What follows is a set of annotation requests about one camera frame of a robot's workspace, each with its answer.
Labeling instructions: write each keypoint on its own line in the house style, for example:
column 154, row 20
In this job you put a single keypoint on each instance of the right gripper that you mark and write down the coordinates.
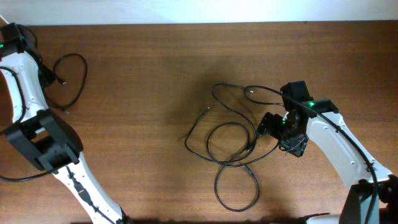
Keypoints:
column 295, row 145

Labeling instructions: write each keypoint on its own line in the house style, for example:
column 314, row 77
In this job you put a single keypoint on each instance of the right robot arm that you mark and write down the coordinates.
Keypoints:
column 372, row 188

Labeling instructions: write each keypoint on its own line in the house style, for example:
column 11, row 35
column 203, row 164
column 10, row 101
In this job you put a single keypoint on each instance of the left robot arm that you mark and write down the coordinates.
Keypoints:
column 50, row 144

